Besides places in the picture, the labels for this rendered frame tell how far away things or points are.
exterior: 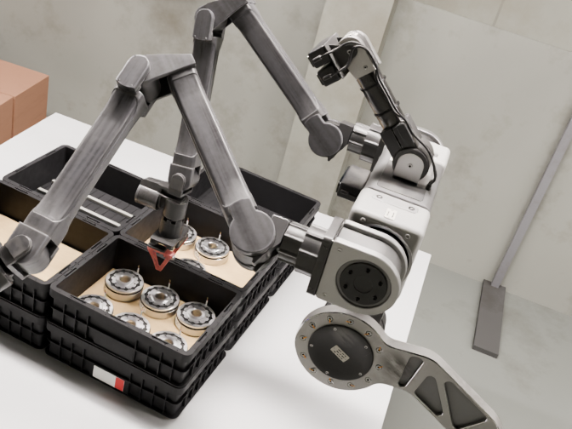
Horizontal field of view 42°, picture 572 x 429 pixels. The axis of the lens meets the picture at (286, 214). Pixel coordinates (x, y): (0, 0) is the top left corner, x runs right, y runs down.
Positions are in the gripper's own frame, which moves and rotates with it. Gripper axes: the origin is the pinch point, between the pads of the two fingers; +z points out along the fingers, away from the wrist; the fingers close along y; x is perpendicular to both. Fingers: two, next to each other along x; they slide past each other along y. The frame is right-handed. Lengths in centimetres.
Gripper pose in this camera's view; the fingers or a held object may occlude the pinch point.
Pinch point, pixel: (163, 261)
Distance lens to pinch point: 195.5
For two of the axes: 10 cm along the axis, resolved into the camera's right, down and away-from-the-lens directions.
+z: -2.5, 8.2, 5.1
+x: 9.3, 3.6, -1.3
